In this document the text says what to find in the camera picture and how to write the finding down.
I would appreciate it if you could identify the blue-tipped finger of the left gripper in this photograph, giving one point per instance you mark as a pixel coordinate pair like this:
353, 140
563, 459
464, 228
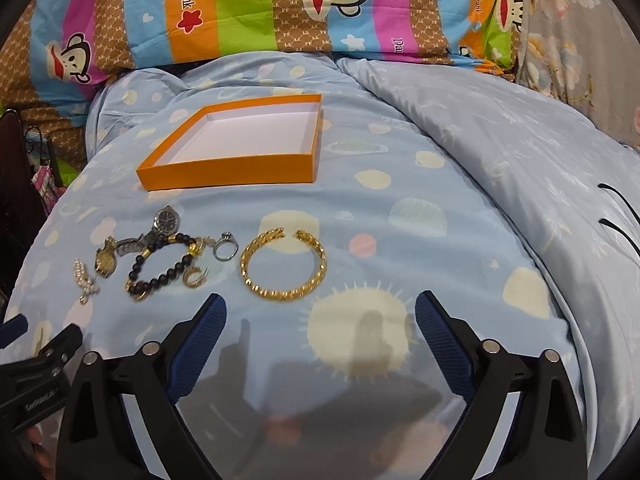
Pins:
12, 329

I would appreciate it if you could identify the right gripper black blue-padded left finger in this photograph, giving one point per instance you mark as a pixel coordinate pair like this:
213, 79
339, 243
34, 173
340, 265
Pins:
96, 440

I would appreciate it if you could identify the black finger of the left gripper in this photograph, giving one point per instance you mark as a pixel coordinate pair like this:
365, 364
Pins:
48, 363

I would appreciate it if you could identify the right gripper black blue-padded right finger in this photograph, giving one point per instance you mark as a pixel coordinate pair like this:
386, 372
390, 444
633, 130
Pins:
545, 440

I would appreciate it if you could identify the pearl brooch with chain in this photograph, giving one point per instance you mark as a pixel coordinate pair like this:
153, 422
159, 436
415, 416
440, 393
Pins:
84, 281

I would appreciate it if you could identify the small gold watch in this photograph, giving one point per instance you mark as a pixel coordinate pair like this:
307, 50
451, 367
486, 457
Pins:
106, 258

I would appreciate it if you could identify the silver wrist watch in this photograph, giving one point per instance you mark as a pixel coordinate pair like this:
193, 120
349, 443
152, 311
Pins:
166, 222

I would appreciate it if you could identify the gold chain bangle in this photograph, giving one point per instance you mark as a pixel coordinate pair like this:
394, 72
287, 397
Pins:
280, 277

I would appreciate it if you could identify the person's hand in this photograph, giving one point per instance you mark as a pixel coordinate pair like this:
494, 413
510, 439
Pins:
42, 457

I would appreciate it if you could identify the dark bedside furniture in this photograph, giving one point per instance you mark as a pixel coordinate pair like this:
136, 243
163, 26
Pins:
22, 213

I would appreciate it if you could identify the pink patterned bag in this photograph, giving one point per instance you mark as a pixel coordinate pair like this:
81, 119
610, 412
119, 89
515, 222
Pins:
44, 183

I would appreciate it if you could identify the orange shallow cardboard box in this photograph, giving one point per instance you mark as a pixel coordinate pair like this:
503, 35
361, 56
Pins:
274, 140

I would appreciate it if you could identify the colourful striped monkey pillow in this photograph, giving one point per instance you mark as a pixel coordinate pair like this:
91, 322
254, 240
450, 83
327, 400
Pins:
60, 52

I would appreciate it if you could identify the grey floral bedsheet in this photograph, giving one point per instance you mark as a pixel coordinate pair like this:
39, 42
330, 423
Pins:
583, 53

